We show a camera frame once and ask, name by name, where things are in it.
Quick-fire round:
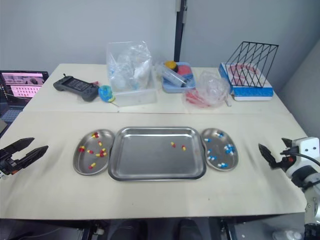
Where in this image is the clear syringe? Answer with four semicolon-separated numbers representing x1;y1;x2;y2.
157;63;191;87

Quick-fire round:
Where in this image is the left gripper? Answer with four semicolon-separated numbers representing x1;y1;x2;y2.
0;137;49;177

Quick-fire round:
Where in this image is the clear bag with red pieces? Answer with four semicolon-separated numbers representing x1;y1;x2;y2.
184;70;233;109

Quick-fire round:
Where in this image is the light blue plastic tray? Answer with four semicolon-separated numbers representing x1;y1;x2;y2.
161;61;197;94

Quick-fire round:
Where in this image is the clear plastic box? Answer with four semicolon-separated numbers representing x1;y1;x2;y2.
106;41;159;108

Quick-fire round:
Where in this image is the black wire rack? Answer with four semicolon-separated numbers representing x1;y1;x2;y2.
225;41;280;89

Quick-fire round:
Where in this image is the dark grey handheld game console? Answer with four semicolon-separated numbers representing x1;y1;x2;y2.
52;73;100;103

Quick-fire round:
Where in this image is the robot body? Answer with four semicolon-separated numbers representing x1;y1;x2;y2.
74;216;251;240

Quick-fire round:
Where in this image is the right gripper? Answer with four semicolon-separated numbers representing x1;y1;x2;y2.
258;137;295;173

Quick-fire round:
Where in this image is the blue white flat box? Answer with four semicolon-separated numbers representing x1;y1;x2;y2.
217;62;275;102

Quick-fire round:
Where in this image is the rectangular steel tray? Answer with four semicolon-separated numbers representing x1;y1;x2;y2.
107;126;207;182

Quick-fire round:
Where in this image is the dark vertical pole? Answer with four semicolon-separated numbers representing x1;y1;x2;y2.
174;0;189;63

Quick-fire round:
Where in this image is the steel kidney dish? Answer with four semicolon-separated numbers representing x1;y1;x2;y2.
72;128;116;176
201;127;240;173

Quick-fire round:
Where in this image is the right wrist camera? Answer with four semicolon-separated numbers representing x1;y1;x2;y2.
291;136;320;164

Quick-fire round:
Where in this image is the red flat pad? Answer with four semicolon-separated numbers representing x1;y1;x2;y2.
176;63;195;77

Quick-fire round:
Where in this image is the yellow black round object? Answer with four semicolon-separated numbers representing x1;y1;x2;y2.
163;60;179;73

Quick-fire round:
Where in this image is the clear plastic bag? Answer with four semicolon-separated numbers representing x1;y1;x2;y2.
107;40;153;91

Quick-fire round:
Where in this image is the laptop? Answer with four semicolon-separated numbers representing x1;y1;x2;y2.
0;70;49;127

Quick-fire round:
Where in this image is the black cable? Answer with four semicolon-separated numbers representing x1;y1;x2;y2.
279;147;320;167

